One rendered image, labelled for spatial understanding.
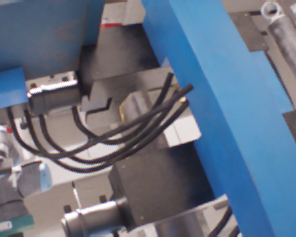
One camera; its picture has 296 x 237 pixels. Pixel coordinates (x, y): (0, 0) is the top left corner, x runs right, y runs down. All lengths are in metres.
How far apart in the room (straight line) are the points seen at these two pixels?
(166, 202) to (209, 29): 0.51
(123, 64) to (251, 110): 0.46
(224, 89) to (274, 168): 0.25
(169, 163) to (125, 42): 0.44
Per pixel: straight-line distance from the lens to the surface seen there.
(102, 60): 1.21
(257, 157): 0.94
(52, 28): 1.12
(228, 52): 1.06
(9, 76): 1.23
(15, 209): 2.02
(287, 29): 2.67
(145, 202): 1.04
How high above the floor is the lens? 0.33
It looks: 19 degrees up
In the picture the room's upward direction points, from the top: 21 degrees counter-clockwise
